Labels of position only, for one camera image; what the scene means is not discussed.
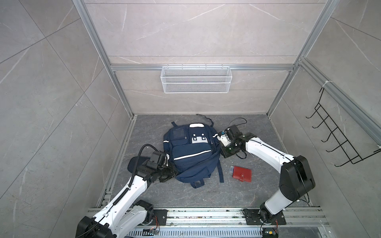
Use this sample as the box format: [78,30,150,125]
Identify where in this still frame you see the red leather wallet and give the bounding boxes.
[229,166,252,182]

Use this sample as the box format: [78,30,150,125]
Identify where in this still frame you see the navy blue backpack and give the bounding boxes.
[163,117,224,188]

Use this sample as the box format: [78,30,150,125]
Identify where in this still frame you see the navy blue pencil case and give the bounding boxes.
[128,156,150,173]

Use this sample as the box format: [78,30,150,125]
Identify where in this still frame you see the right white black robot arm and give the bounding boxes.
[215,125,316,224]

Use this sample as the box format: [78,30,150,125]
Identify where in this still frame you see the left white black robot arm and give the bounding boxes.
[75,151,169,238]

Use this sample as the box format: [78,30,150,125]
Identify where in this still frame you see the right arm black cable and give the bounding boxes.
[227,117,248,127]

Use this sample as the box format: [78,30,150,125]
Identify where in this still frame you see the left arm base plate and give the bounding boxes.
[141,209,168,227]

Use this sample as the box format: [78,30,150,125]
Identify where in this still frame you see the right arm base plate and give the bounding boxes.
[242,208,286,225]

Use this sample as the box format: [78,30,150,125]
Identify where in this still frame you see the black wire hook rack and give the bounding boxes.
[306,87,381,168]

